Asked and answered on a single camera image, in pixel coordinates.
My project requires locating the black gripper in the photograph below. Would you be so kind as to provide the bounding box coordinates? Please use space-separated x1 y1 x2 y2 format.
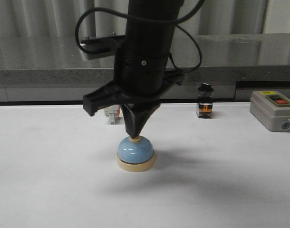
83 44 184 138

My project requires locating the blue service bell cream base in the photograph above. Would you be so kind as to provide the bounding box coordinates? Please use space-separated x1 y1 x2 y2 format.
116 135 155 172

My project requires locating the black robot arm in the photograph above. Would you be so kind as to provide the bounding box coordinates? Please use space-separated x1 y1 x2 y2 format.
81 0 184 138

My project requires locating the grey stone counter ledge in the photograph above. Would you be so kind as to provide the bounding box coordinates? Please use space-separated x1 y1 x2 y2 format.
0 34 290 103

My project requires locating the grey curtain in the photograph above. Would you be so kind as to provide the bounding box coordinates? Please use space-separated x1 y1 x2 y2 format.
0 0 290 38

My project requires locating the green pushbutton switch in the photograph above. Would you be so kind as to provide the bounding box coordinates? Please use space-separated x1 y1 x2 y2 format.
103 104 122 125

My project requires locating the black cable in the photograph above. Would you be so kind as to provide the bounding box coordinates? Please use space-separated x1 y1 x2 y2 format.
75 0 205 74

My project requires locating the black selector switch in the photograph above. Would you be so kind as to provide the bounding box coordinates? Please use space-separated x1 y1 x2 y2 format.
196 83 214 118

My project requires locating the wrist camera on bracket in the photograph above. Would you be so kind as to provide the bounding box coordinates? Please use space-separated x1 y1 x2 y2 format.
80 35 125 60

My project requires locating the grey start-stop switch box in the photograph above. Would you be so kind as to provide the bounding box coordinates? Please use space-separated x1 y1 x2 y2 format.
250 91 290 132

